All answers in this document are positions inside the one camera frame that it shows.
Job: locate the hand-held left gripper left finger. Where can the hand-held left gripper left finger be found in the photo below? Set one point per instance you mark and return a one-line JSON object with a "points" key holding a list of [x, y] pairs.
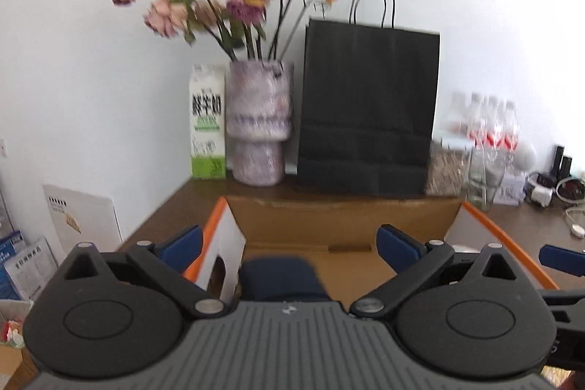
{"points": [[183, 247]]}

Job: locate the white leaning panel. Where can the white leaning panel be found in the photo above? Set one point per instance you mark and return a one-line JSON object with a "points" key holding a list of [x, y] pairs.
{"points": [[87, 216]]}

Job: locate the clear container of wooden pegs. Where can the clear container of wooden pegs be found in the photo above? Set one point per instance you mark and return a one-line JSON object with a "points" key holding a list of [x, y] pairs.
{"points": [[448, 170]]}

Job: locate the waste bin with plastic bag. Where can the waste bin with plastic bag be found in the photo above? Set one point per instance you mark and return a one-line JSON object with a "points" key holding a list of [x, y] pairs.
{"points": [[13, 321]]}

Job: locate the white printed tin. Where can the white printed tin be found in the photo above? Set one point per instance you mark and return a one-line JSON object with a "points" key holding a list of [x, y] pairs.
{"points": [[512, 189]]}

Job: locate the green and white milk carton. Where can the green and white milk carton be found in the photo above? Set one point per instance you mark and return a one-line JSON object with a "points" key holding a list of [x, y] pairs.
{"points": [[208, 120]]}

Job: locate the clear drinking glass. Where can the clear drinking glass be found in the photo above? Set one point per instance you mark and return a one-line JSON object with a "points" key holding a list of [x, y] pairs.
{"points": [[484, 184]]}

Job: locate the black upright box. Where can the black upright box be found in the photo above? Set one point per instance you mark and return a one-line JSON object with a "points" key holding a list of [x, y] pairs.
{"points": [[562, 161]]}

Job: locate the black paper bag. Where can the black paper bag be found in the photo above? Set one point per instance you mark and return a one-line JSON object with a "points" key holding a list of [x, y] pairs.
{"points": [[365, 97]]}

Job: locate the white power adapter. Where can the white power adapter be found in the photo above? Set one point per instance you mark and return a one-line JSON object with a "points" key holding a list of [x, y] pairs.
{"points": [[541, 194]]}

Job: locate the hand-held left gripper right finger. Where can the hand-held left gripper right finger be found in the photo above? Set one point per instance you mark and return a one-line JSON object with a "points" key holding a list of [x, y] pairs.
{"points": [[396, 250]]}

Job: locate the red cardboard box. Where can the red cardboard box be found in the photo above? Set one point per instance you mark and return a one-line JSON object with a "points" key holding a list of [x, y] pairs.
{"points": [[320, 221]]}

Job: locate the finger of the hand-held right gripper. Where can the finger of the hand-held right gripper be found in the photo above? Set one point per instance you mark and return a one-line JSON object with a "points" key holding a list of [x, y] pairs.
{"points": [[564, 261], [566, 299]]}

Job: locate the purple speckled vase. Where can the purple speckled vase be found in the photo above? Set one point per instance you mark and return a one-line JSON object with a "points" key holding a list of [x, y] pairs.
{"points": [[258, 120]]}

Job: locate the white wall socket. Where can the white wall socket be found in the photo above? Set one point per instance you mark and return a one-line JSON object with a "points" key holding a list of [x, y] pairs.
{"points": [[2, 146]]}

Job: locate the blue and white carton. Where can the blue and white carton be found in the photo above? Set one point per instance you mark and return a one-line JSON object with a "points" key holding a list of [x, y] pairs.
{"points": [[11, 262]]}

